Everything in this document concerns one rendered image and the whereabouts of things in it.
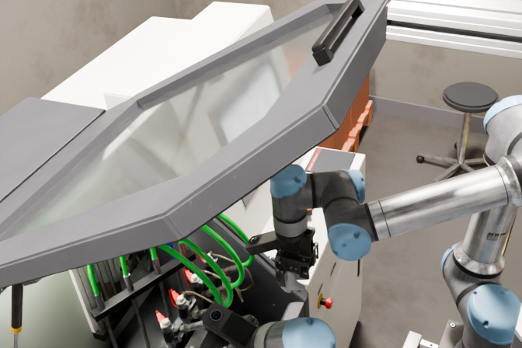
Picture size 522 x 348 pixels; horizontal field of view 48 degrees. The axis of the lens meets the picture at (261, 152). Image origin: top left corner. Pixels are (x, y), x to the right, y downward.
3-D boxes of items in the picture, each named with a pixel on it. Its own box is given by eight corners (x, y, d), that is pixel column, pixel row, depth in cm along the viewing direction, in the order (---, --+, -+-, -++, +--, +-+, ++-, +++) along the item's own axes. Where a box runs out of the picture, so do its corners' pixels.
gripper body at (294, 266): (308, 283, 130) (307, 243, 123) (273, 273, 133) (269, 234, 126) (318, 259, 136) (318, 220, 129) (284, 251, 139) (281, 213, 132)
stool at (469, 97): (506, 158, 375) (523, 80, 342) (485, 207, 338) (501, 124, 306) (429, 140, 398) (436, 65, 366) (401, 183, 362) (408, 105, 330)
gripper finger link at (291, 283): (304, 306, 136) (302, 278, 131) (280, 299, 138) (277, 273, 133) (307, 296, 139) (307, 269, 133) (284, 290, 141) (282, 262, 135)
